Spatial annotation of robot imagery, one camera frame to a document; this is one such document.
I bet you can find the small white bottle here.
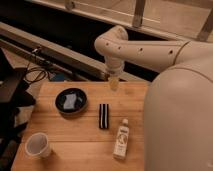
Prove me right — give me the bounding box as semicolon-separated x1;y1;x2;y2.
113;119;129;159

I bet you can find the black white striped block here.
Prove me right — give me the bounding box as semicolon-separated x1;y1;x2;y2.
99;104;109;129

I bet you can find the black cable bundle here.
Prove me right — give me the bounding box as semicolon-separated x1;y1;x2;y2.
23;46;54;85

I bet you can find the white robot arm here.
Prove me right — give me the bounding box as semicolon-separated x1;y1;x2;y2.
94;26;213;171

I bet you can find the black round bowl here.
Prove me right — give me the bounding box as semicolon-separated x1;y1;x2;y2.
55;88;87;116

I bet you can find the metal window railing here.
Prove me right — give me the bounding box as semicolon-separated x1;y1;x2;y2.
32;0;213;43

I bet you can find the grey cloth piece in bowl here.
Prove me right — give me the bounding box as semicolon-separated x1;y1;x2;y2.
63;94;77;109

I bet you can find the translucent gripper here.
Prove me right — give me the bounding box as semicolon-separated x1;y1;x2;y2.
107;70;122;91

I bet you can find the white paper cup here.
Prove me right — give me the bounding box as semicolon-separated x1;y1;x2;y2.
25;132;51;158

